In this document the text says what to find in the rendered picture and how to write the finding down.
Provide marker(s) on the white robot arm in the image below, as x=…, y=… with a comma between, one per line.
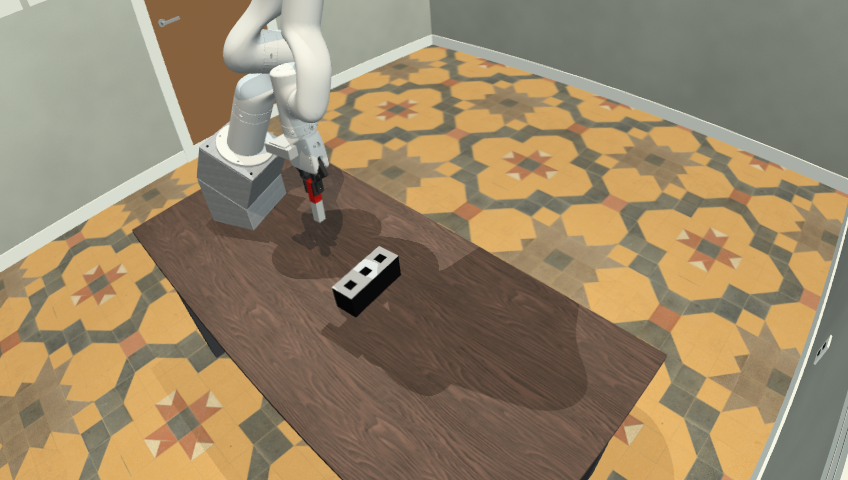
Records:
x=301, y=93

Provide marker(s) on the red and grey square pin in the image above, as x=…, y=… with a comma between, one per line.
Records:
x=316, y=204

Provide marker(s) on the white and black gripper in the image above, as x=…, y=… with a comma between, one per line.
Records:
x=312, y=154

